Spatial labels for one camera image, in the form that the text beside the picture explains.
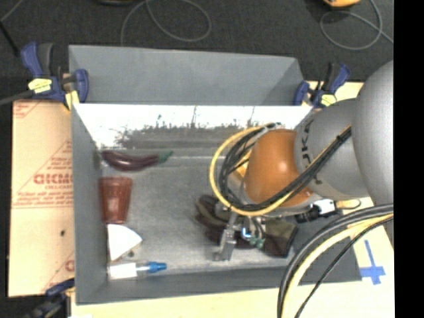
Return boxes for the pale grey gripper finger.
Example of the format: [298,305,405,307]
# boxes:
[213,229,230,262]
[227,237,239,262]

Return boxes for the dark brown cloth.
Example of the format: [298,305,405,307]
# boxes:
[194,194,299,258]

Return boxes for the grey metal bin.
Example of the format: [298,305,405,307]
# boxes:
[68,44,362,305]

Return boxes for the white tube with blue cap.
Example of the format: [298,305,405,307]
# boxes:
[107,260,168,281]

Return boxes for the white wedge block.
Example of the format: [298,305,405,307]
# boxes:
[106,223,144,262]

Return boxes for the brown cup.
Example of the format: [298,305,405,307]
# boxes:
[98,176,134,225]

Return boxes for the purple toy eggplant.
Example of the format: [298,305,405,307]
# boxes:
[100,149,174,173]

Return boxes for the brown cardboard board red print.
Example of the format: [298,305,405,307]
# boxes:
[7,99,76,298]

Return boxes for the black cylinder on white bracket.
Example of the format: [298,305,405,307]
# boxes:
[295,198,339,224]

